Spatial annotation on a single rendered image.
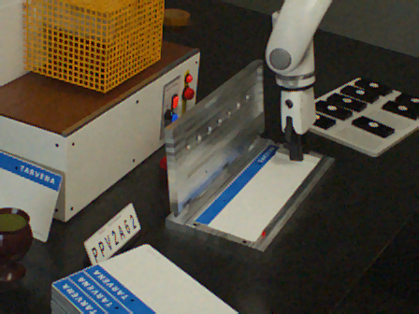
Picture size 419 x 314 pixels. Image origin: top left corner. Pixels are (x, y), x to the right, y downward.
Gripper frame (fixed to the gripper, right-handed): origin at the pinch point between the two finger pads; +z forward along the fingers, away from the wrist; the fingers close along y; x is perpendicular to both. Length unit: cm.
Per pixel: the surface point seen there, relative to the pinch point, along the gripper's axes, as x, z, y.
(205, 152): 11.2, -7.9, -23.8
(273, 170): 3.2, 2.2, -8.0
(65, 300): 9, -6, -77
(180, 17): 69, -10, 75
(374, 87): -2, 3, 54
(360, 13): 49, 23, 216
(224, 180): 10.0, 0.6, -18.6
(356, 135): -6.4, 5.4, 23.0
